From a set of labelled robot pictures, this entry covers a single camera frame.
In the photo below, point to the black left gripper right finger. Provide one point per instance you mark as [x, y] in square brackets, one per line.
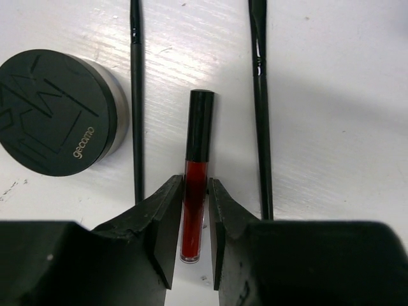
[264, 262]

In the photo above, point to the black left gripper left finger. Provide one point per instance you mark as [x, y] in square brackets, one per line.
[128, 260]

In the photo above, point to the black round powder jar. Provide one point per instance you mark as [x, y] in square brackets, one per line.
[60, 114]

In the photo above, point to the red lip gloss tube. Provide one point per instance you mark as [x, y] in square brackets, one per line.
[195, 177]

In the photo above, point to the thin black makeup brush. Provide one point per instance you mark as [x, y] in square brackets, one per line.
[257, 18]

